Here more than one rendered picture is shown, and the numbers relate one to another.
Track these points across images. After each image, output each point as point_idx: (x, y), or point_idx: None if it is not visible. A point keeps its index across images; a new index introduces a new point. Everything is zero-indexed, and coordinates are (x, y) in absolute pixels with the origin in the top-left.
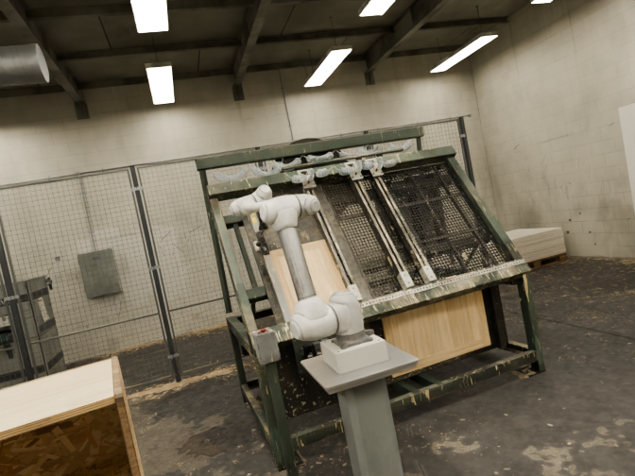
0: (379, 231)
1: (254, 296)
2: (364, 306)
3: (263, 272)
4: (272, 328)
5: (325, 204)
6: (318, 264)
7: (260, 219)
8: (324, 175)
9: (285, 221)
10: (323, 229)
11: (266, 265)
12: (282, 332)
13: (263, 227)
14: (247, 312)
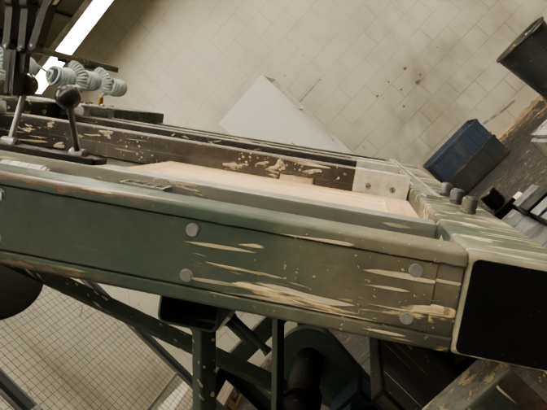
0: (238, 141)
1: None
2: (426, 185)
3: (162, 188)
4: (461, 231)
5: None
6: (240, 179)
7: (24, 2)
8: (32, 66)
9: None
10: (150, 135)
11: (147, 175)
12: (492, 231)
13: (24, 74)
14: (339, 226)
